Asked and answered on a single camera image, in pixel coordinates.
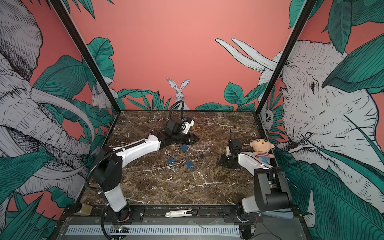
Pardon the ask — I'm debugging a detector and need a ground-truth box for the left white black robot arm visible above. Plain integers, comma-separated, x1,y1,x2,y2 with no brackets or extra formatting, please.
84,118,200,219

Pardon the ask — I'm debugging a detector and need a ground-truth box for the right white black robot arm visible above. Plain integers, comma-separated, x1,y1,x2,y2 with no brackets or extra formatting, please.
220,139,293,213

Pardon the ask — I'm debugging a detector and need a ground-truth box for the plush doll striped shirt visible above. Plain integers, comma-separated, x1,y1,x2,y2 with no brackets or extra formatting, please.
250,139,275,165

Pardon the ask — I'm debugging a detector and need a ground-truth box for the white utility knife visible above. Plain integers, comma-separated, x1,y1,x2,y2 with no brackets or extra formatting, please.
165,209,198,218

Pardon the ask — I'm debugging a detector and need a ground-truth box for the grey oval pad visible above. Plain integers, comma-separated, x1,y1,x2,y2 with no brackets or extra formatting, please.
262,210,294,220

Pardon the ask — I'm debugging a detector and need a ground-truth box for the white perforated strip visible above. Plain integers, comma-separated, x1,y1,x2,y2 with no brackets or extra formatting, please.
65,225,240,237

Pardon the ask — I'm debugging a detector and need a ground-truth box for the small green circuit board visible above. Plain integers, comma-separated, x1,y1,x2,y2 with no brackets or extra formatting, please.
111,226,130,235

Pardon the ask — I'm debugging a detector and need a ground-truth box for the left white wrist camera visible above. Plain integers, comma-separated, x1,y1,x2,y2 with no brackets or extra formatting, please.
182,118,195,134

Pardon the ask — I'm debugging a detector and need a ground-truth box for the left black corrugated cable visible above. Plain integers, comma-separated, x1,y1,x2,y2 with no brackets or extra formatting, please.
167,100,186,121

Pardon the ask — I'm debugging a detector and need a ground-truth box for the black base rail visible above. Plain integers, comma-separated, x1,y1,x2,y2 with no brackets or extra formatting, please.
101,204,294,224

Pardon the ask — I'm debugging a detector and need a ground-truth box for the right black frame post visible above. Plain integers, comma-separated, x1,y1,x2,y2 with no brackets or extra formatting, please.
256,0,317,115

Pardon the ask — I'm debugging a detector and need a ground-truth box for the black frame post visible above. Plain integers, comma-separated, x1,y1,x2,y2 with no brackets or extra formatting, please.
49,0,121,115
256,0,317,115

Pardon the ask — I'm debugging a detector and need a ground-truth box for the left black frame post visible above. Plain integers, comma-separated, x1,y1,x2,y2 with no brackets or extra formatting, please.
49,0,121,115

